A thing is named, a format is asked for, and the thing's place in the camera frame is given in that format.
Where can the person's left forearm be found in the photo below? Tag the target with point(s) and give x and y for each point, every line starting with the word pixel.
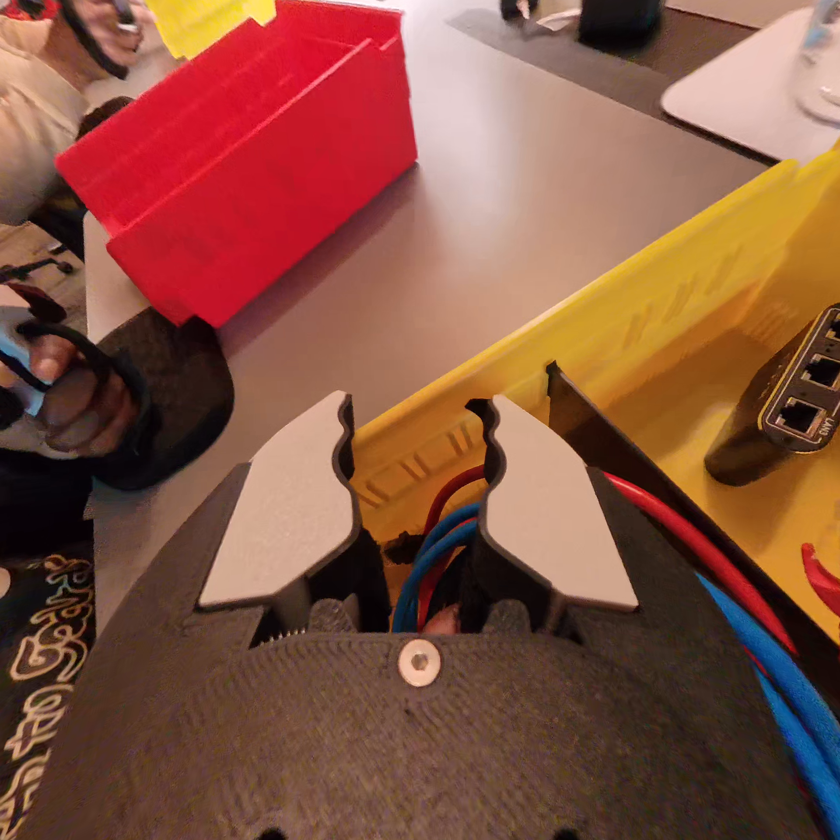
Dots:
pixel 39 499

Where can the person's printed dark sweatshirt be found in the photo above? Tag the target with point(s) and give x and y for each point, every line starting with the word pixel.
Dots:
pixel 39 656

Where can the black bin divider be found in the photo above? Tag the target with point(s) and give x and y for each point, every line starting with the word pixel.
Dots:
pixel 590 426

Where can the person's right hand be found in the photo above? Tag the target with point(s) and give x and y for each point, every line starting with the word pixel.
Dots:
pixel 443 620

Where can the another person's forearm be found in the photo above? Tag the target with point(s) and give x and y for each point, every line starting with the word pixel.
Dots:
pixel 33 118

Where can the red plastic bin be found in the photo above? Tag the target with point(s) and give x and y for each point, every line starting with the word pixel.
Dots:
pixel 229 216

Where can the black chair armrest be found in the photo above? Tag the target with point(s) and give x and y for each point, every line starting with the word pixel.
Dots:
pixel 177 407

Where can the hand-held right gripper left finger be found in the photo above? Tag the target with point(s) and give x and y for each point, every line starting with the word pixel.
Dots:
pixel 282 512

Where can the yellow plastic bin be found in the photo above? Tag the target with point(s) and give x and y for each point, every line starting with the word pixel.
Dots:
pixel 656 315
pixel 210 26

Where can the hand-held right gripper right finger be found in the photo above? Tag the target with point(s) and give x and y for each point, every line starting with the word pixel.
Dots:
pixel 558 525

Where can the black ethernet splitter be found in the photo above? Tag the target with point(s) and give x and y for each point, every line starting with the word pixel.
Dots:
pixel 754 426

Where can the black clamp box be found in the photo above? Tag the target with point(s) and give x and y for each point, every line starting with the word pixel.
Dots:
pixel 518 8
pixel 620 23

